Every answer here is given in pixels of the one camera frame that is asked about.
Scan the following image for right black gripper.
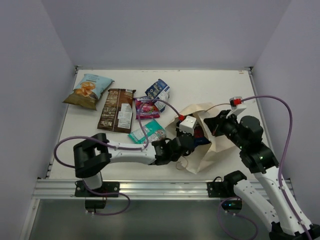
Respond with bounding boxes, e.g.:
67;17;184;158
204;109;246;150

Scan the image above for blue snack box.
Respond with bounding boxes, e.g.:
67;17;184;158
193;123;211;148

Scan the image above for brown paper bag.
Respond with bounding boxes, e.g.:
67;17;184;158
175;102;235;174

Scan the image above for green mint candy pack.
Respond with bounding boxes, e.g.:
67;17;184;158
128;119;167;144

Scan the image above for purple berry candy bag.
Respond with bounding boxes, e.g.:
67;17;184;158
134;96;160;120

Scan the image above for navy kettle chips bag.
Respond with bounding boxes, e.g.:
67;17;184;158
145;79;170;102

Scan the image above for brown chocolate snack bag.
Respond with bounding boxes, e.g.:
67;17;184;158
97;88;136;134

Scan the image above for gold blue crisps bag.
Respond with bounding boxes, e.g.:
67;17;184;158
63;73;114;111

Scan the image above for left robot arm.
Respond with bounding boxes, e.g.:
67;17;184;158
73;133;195;197

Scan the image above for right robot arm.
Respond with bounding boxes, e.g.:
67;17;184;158
204;110;320;240

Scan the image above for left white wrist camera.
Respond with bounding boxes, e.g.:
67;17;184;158
178;115;197;136

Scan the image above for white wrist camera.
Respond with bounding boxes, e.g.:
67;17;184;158
226;96;247;118
178;115;197;136

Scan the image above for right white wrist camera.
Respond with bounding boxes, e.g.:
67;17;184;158
226;96;247;118

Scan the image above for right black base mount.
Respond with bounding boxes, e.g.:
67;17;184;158
206;176;243;213

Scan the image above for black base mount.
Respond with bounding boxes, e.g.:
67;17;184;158
74;180;120;213
206;176;243;213

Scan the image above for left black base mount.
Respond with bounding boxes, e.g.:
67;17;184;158
74;180;120;213

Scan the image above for aluminium mounting rail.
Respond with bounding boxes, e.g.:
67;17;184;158
32;179;223;200

